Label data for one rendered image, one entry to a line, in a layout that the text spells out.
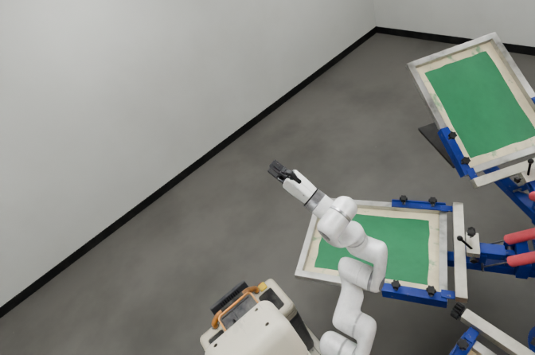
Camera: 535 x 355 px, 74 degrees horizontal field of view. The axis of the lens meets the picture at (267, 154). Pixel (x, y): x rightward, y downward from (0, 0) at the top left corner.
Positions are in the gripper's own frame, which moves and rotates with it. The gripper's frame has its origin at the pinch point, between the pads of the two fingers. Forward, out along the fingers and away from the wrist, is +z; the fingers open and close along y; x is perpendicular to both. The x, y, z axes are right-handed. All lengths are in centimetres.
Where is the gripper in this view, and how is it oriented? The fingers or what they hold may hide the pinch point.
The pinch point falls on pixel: (275, 169)
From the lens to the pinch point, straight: 119.4
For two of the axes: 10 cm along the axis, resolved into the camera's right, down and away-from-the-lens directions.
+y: 1.1, -3.5, -9.3
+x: -6.2, 7.1, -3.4
